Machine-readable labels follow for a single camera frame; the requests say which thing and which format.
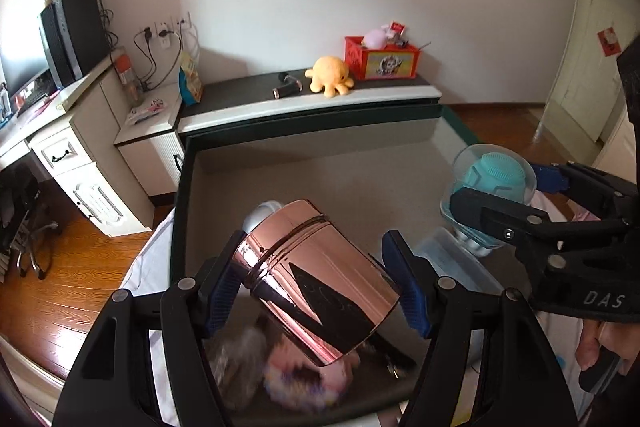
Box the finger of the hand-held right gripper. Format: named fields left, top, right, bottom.
left=450, top=186, right=553, bottom=255
left=530, top=161, right=627, bottom=204

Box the black cylinder device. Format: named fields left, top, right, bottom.
left=271, top=72, right=305, bottom=100

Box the striped white quilt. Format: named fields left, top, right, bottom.
left=122, top=194, right=602, bottom=427

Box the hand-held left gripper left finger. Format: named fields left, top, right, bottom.
left=52, top=229, right=247, bottom=427

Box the rose-gold metal canister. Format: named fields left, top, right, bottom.
left=232, top=199, right=404, bottom=367

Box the white desk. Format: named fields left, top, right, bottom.
left=0, top=49, right=157, bottom=239

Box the black keyboard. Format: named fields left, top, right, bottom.
left=15, top=79, right=59, bottom=108

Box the printed packet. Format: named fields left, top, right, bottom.
left=125, top=99, right=167, bottom=126

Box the black computer tower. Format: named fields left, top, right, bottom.
left=39, top=0, right=111, bottom=89

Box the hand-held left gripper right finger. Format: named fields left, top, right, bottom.
left=381, top=229, right=579, bottom=427

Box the pink plush toy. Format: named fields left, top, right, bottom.
left=362, top=24, right=396, bottom=48

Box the orange bottle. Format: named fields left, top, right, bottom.
left=116, top=56, right=144, bottom=106

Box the black office chair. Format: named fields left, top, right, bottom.
left=0, top=157, right=64, bottom=281

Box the person's right hand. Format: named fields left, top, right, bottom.
left=574, top=320, right=640, bottom=371

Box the pink and white toy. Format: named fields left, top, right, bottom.
left=267, top=342, right=362, bottom=409

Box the computer monitor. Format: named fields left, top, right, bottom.
left=0, top=39, right=52, bottom=100

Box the white door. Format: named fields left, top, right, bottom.
left=544, top=0, right=632, bottom=154

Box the clear plastic box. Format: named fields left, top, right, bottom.
left=414, top=227, right=506, bottom=299

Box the black-top low cabinet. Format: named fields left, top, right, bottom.
left=177, top=68, right=444, bottom=154

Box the snack bag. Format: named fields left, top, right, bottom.
left=178, top=51, right=205, bottom=104

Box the wall socket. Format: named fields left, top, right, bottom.
left=155, top=12, right=194, bottom=39

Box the teal facial brush clear dome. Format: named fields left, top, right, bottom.
left=440, top=144, right=539, bottom=259

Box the pink gift box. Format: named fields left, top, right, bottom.
left=169, top=104, right=541, bottom=427

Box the dark cloth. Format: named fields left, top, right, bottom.
left=616, top=41, right=640, bottom=188

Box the red crate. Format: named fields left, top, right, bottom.
left=344, top=36, right=424, bottom=82

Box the yellow octopus plush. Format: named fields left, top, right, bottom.
left=305, top=56, right=357, bottom=99

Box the red door decoration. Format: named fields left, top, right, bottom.
left=596, top=26, right=621, bottom=58

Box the white nightstand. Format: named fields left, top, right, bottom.
left=114, top=82, right=189, bottom=198

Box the black cable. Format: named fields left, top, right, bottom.
left=90, top=0, right=202, bottom=94

